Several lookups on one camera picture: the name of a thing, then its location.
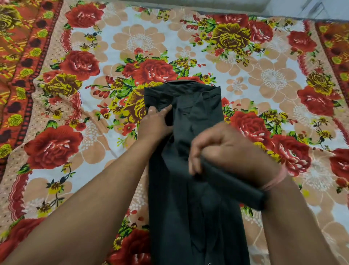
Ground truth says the person's left forearm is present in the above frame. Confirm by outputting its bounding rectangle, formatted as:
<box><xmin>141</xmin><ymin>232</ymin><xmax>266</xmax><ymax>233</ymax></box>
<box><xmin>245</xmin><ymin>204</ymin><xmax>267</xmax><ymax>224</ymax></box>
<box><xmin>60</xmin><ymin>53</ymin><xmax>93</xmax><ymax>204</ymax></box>
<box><xmin>3</xmin><ymin>136</ymin><xmax>169</xmax><ymax>265</ymax></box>

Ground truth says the person's right forearm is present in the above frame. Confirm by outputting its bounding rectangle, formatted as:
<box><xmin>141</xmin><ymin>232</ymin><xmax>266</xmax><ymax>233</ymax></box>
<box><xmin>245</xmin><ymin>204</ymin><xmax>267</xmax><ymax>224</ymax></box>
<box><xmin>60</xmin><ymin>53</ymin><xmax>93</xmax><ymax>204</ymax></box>
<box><xmin>261</xmin><ymin>174</ymin><xmax>338</xmax><ymax>265</ymax></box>

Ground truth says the person's right hand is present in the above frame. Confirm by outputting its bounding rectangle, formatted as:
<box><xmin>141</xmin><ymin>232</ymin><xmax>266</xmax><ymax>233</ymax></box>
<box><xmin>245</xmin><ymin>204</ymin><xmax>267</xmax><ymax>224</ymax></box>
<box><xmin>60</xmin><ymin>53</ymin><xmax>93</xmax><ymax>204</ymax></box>
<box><xmin>188</xmin><ymin>121</ymin><xmax>285</xmax><ymax>189</ymax></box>

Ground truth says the pink thread bracelet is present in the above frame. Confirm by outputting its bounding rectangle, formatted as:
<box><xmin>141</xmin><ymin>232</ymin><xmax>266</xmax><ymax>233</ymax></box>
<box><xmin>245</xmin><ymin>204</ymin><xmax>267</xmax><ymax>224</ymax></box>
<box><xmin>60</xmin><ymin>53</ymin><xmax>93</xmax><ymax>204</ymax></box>
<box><xmin>260</xmin><ymin>163</ymin><xmax>289</xmax><ymax>191</ymax></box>

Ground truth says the person's left hand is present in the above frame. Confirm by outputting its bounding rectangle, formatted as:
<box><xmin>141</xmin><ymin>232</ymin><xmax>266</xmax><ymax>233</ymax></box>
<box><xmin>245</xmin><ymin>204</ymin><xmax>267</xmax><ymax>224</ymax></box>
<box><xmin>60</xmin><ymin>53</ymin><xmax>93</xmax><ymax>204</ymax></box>
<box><xmin>137</xmin><ymin>104</ymin><xmax>174</xmax><ymax>142</ymax></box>

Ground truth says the dark green shirt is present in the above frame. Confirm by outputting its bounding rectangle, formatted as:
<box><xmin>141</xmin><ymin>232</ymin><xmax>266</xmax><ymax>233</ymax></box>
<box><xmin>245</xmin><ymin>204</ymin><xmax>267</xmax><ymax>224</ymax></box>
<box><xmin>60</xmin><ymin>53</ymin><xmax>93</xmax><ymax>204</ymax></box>
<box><xmin>144</xmin><ymin>79</ymin><xmax>266</xmax><ymax>265</ymax></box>

